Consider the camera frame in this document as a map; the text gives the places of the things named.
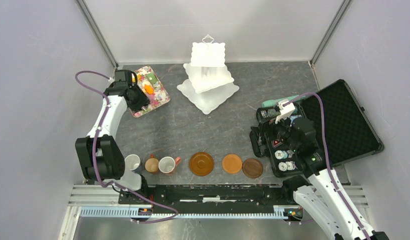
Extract floral rectangular tray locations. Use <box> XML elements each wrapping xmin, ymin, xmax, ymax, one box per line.
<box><xmin>130</xmin><ymin>66</ymin><xmax>171</xmax><ymax>118</ymax></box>

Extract light orange wooden coaster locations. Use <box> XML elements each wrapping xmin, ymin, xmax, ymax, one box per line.
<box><xmin>222</xmin><ymin>154</ymin><xmax>242</xmax><ymax>174</ymax></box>

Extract teal cylindrical handle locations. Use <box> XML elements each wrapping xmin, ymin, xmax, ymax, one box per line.
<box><xmin>261</xmin><ymin>95</ymin><xmax>298</xmax><ymax>108</ymax></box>

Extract large brown wooden saucer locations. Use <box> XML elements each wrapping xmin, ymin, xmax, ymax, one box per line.
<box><xmin>189</xmin><ymin>152</ymin><xmax>214</xmax><ymax>177</ymax></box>

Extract green square cake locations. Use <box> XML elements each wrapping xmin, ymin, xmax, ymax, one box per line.
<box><xmin>147</xmin><ymin>73</ymin><xmax>158</xmax><ymax>85</ymax></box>

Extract white three-tier dessert stand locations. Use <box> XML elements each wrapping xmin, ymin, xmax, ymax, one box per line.
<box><xmin>177</xmin><ymin>35</ymin><xmax>240</xmax><ymax>115</ymax></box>

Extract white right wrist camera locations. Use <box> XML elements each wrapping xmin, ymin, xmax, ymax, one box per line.
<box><xmin>275</xmin><ymin>98</ymin><xmax>296</xmax><ymax>124</ymax></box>

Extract white mug pink handle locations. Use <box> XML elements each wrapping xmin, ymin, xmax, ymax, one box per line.
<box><xmin>158</xmin><ymin>156</ymin><xmax>181</xmax><ymax>175</ymax></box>

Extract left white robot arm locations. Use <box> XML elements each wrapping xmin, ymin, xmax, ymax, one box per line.
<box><xmin>75</xmin><ymin>69</ymin><xmax>150</xmax><ymax>204</ymax></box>

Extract black open carrying case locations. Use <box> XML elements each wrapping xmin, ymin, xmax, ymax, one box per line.
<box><xmin>256</xmin><ymin>79</ymin><xmax>384</xmax><ymax>178</ymax></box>

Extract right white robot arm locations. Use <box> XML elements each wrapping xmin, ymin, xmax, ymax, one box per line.
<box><xmin>250</xmin><ymin>117</ymin><xmax>388</xmax><ymax>240</ymax></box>

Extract orange mug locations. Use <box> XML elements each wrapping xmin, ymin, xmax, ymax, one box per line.
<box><xmin>144</xmin><ymin>154</ymin><xmax>159</xmax><ymax>174</ymax></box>

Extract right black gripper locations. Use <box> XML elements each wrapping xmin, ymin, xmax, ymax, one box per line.
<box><xmin>250</xmin><ymin>111</ymin><xmax>300</xmax><ymax>153</ymax></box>

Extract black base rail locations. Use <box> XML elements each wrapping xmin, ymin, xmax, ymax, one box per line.
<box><xmin>118</xmin><ymin>184</ymin><xmax>303</xmax><ymax>216</ymax></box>

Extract dark brown wooden coaster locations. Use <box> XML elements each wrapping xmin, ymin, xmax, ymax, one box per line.
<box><xmin>242</xmin><ymin>158</ymin><xmax>263</xmax><ymax>179</ymax></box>

